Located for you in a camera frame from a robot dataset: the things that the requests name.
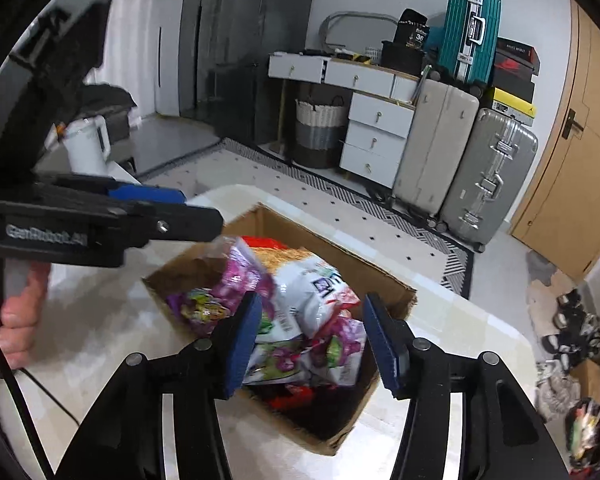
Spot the black cable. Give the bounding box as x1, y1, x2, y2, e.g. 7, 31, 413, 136
0, 260, 56, 480

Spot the grey refrigerator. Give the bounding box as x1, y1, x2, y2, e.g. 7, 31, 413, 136
215, 0, 315, 146

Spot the silver suitcase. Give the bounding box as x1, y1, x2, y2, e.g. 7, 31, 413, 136
440, 107, 539, 253

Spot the oval grey framed mirror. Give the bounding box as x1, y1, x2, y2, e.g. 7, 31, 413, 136
319, 10, 398, 51

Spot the small brown cardboard carton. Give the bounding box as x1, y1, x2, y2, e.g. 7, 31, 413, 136
570, 357, 600, 406

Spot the black storage box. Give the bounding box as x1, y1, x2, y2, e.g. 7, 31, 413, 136
380, 40, 426, 73

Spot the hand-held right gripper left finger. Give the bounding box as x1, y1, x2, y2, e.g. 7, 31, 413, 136
55, 291, 265, 480

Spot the red and black shoe box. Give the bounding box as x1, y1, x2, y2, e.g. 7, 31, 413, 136
492, 57, 540, 78

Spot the wooden door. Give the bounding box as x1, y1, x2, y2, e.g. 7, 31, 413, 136
509, 0, 600, 281

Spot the beige suitcase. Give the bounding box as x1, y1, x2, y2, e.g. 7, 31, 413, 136
392, 77, 481, 221

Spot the pile of assorted snack packets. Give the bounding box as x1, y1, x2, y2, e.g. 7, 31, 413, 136
167, 235, 381, 411

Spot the woven laundry basket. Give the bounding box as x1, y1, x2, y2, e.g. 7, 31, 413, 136
294, 95, 348, 170

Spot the pile of shoes on floor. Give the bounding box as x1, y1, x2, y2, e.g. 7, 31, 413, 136
540, 287, 600, 366

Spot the dark glass cabinet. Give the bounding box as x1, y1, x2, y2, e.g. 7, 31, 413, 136
179, 0, 236, 121

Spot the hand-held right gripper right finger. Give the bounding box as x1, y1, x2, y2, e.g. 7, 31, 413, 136
362, 293, 570, 480

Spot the black paper bag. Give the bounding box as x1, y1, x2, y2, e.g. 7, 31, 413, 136
395, 8, 429, 48

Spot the flat black shoe box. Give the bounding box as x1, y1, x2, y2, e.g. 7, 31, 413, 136
495, 36, 541, 61

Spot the dark door handle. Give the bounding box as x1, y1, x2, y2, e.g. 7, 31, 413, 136
562, 109, 586, 140

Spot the brown cardboard box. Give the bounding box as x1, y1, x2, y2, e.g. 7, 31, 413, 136
142, 203, 418, 456

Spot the yellow and black shoe box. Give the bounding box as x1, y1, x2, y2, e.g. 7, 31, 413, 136
490, 86, 538, 126

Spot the white drawer cabinet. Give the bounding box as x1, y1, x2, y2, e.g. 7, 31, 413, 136
269, 51, 421, 188

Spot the dark cloth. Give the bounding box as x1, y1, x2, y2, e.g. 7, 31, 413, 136
77, 85, 138, 123

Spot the person's left hand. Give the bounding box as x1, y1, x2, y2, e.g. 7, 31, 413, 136
0, 262, 53, 370

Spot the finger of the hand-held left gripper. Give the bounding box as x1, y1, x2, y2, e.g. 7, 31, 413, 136
122, 202, 227, 250
35, 174, 188, 207

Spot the checked tablecloth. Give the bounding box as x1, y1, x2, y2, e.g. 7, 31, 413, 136
0, 185, 538, 480

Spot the teal suitcase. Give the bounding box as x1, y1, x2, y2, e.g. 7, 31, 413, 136
437, 0, 502, 86

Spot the white kettle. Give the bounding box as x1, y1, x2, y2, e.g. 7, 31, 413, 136
62, 115, 112, 176

